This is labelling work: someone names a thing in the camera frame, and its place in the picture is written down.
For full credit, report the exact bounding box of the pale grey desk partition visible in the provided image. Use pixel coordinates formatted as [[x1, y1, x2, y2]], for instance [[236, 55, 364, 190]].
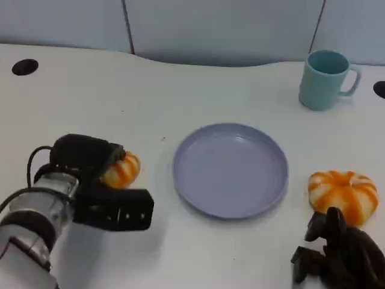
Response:
[[0, 0, 385, 67]]

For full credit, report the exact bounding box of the black table cable hole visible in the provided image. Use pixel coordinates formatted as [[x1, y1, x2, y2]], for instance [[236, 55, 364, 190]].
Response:
[[372, 80, 385, 99], [11, 58, 39, 76]]

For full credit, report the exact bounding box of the pale green mug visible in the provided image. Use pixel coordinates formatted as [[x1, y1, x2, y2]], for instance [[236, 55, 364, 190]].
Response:
[[298, 49, 362, 111]]

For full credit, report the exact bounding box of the lilac plate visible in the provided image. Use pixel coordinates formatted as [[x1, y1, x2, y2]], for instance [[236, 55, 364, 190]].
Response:
[[173, 122, 289, 220]]

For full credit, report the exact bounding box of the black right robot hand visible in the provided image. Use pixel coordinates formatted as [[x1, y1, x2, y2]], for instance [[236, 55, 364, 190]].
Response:
[[291, 207, 385, 289]]

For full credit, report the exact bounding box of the orange white toy bread roll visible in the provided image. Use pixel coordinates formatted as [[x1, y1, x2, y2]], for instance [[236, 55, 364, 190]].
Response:
[[308, 170, 379, 227], [100, 150, 141, 190]]

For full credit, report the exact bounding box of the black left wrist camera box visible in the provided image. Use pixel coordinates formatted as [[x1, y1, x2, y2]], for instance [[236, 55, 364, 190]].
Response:
[[73, 188, 155, 232]]

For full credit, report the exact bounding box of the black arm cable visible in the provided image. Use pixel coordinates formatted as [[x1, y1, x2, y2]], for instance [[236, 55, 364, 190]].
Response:
[[0, 187, 73, 213], [26, 146, 55, 190]]

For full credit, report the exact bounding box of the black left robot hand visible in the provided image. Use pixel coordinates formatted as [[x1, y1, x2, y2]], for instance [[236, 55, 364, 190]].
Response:
[[49, 134, 126, 190]]

